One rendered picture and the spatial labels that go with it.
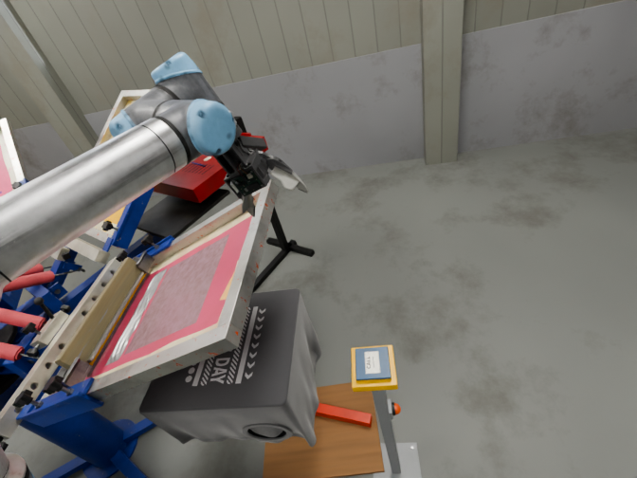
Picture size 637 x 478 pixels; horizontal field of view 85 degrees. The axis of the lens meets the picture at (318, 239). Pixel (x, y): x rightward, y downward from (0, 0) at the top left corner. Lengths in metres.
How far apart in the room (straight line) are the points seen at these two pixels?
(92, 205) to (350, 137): 3.42
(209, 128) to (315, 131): 3.28
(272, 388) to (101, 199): 0.83
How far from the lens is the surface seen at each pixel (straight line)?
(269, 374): 1.18
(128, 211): 1.71
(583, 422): 2.20
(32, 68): 4.60
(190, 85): 0.69
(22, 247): 0.46
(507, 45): 3.71
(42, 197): 0.47
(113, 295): 1.34
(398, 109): 3.68
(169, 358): 0.85
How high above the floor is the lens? 1.92
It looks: 39 degrees down
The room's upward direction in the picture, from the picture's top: 16 degrees counter-clockwise
